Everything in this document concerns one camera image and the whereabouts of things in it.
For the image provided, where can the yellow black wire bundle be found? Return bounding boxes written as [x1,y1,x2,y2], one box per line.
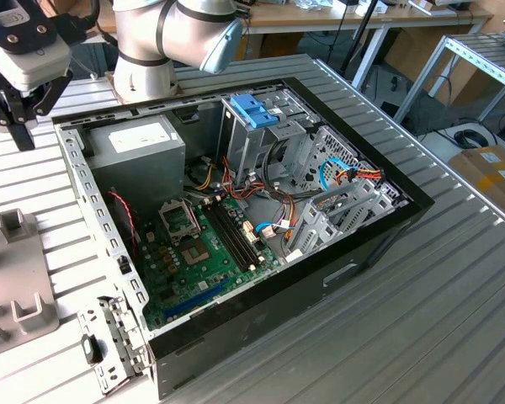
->
[183,162,216,194]

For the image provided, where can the perforated metal drive cage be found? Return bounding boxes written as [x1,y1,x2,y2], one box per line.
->
[290,125,365,193]

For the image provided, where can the blue expansion slot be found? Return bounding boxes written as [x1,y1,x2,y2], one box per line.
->
[162,275,231,322]

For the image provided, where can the blue wire white plug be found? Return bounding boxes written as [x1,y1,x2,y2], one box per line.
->
[254,221,279,240]

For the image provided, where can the black tripod pole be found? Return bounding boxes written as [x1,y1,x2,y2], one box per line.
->
[339,0,382,73]

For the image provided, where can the blue plastic bay latch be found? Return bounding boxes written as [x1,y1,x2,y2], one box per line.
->
[230,93,282,130]

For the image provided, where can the metal card retainer bracket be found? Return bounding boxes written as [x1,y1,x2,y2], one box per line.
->
[75,294,153,396]

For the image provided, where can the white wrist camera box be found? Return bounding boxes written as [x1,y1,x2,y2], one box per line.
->
[0,25,74,93]

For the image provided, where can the red black twisted wire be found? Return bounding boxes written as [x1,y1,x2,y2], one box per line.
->
[107,189,139,258]

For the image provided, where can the white board connector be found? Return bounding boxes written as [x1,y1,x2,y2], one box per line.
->
[242,220,261,246]

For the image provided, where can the black grey PC case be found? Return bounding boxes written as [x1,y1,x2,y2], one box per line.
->
[51,77,435,401]

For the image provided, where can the black RAM slot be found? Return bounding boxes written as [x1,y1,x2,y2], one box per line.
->
[219,201,263,265]
[214,202,258,268]
[203,205,246,273]
[208,204,252,271]

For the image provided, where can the wooden desk white frame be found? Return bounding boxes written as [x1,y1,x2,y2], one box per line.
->
[73,0,496,92]

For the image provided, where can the CPU socket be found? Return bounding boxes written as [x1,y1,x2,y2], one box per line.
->
[179,238,215,268]

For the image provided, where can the cardboard box with labels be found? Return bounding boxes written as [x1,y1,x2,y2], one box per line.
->
[447,145,505,226]

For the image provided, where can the metal slat rack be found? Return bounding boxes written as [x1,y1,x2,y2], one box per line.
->
[393,31,505,125]

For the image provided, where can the blue data wire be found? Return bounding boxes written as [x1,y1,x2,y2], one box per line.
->
[318,156,347,199]

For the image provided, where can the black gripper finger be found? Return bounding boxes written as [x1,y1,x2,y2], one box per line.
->
[32,68,75,117]
[0,82,39,152]

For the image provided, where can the multicoloured wire bundle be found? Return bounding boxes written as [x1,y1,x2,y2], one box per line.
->
[219,154,299,253]

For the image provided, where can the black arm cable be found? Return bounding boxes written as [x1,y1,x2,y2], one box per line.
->
[54,0,120,47]

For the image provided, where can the metal disk bay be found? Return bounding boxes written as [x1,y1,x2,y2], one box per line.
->
[284,180,407,264]

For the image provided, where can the black cable coil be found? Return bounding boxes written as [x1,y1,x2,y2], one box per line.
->
[453,128,498,152]

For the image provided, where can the black retainer latch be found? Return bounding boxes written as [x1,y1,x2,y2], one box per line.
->
[79,333,105,365]

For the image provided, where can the red yellow power wire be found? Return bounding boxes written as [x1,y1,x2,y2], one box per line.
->
[335,166,387,185]

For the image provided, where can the large brown cardboard box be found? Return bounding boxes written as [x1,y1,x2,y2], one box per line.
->
[382,24,487,106]

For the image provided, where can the grey power supply unit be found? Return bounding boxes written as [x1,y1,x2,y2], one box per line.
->
[86,114,187,214]

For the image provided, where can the green motherboard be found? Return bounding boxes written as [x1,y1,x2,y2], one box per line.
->
[136,195,282,333]

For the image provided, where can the metal socket cover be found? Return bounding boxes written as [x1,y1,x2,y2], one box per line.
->
[157,199,202,247]

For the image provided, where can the grey parts rack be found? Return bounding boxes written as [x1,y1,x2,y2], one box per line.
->
[0,208,61,362]

